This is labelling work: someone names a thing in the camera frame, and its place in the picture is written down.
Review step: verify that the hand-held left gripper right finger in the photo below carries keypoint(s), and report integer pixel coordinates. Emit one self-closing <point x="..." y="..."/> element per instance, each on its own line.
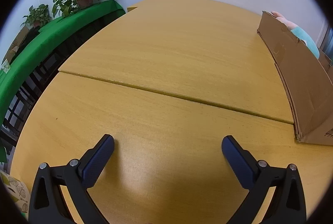
<point x="235" y="159"/>

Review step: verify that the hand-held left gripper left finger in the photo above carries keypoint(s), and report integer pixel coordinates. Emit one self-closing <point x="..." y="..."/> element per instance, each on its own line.
<point x="100" y="156"/>

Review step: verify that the wooden desktop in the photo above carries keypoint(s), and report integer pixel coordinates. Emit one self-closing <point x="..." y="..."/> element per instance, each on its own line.
<point x="166" y="57"/>

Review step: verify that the leaf printed paper box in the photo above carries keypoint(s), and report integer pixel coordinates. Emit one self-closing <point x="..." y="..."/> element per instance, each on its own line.
<point x="15" y="187"/>

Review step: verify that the green cloth covered shelf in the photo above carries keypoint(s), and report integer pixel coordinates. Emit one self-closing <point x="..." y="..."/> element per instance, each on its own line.
<point x="46" y="62"/>

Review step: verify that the small brown cardboard box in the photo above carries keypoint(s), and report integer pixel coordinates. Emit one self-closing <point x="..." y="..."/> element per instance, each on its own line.
<point x="15" y="44"/>

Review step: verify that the wooden side cabinet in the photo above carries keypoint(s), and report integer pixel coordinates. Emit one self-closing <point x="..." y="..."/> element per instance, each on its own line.
<point x="132" y="8"/>

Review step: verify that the small potted green plant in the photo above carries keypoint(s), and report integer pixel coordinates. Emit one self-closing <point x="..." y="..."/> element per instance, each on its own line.
<point x="37" y="14"/>

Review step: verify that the grey door frame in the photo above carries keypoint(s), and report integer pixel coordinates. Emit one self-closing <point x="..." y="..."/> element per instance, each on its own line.
<point x="327" y="39"/>

